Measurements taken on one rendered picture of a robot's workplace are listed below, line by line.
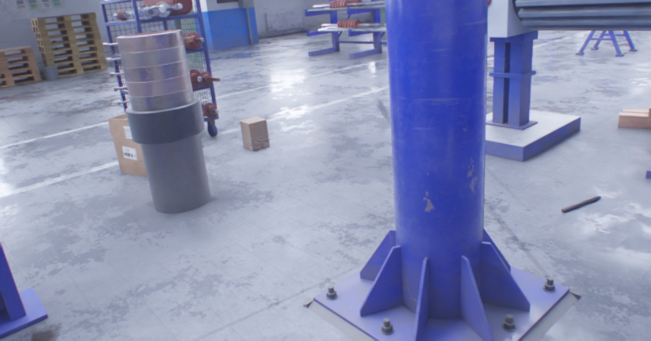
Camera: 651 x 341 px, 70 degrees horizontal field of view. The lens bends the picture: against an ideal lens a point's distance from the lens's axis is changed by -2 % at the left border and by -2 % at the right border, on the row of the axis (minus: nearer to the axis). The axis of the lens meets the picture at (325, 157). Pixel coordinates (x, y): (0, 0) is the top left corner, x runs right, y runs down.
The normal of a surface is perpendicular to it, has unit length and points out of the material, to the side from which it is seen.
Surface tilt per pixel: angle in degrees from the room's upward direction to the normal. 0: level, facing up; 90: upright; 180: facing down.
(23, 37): 90
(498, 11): 90
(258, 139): 90
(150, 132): 90
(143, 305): 0
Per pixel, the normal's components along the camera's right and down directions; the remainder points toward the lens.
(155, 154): -0.29, 0.33
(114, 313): -0.09, -0.94
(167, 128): 0.29, 0.29
